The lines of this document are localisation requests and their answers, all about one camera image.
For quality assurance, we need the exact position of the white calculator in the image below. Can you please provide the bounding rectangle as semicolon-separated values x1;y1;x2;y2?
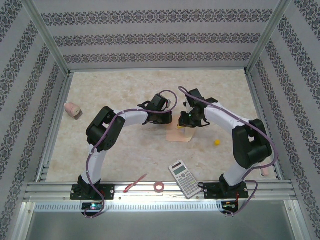
168;159;203;200

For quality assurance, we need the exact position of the red pen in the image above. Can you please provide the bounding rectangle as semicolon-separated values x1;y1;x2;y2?
123;173;150;193

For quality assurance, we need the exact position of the pink pencil sharpener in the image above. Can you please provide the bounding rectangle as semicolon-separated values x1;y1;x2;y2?
64;102;82;120

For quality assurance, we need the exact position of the grey metal panel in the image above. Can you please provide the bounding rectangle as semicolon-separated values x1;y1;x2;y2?
24;211;298;240

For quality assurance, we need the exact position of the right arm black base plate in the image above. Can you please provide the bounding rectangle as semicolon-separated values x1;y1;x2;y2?
203;181;249;200

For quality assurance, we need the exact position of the slotted grey cable duct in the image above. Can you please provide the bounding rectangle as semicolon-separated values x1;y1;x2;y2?
33;201;225;213

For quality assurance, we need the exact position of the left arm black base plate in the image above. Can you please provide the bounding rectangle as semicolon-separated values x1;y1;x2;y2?
69;183;115;201

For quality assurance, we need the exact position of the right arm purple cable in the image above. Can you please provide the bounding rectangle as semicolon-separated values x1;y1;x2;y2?
177;85;279;218

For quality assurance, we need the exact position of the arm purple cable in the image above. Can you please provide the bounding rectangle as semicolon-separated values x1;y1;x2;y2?
83;89;179;219
177;85;279;218

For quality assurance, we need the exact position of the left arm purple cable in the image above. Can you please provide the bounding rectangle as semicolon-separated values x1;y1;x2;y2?
83;89;179;219

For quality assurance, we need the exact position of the aluminium frame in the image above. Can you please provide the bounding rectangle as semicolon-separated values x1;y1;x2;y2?
9;0;311;240

